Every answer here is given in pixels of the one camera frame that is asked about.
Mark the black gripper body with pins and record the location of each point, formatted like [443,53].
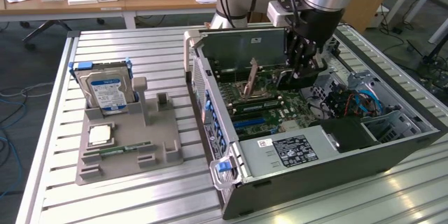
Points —
[322,22]

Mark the metal CPU socket cover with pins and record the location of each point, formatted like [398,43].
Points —
[251,79]

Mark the CPU socket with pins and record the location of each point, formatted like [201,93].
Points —
[259,93]

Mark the green installed RAM stick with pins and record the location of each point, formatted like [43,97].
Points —
[258,106]

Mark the green motherboard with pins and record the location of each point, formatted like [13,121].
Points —
[281,119]

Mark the blue expansion slot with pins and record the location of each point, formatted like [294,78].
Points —
[250,122]

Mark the metal disk bay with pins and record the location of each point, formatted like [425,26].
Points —
[393,127]

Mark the grey power supply unit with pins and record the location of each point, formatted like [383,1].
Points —
[281,153]

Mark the blue case latch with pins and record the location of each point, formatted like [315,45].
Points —
[223,166]

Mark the open black PC case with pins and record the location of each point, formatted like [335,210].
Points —
[315,182]

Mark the wooden desk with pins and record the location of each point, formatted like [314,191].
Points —
[113,6]

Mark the hard disk with blue carrier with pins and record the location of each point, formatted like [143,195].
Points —
[105,90]

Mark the grey parts rack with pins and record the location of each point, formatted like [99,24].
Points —
[137,161]

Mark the green loose RAM stick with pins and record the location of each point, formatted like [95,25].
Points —
[119,149]

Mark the silver CPU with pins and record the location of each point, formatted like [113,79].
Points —
[99,134]

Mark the black chair base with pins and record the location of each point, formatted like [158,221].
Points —
[46,28]

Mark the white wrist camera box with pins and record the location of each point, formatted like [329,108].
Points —
[278,12]

